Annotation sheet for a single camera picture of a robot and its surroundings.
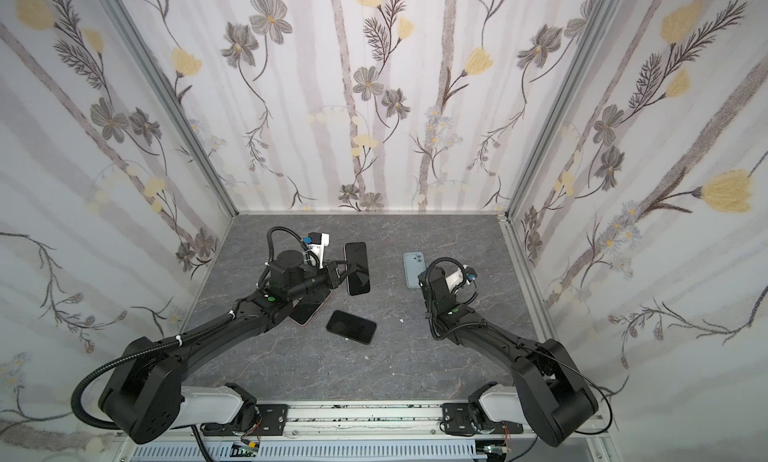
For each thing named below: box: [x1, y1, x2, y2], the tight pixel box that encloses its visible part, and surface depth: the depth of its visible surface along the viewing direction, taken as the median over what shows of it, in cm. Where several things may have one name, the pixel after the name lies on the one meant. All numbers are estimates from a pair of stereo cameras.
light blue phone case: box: [403, 251, 426, 289], surface depth 108 cm
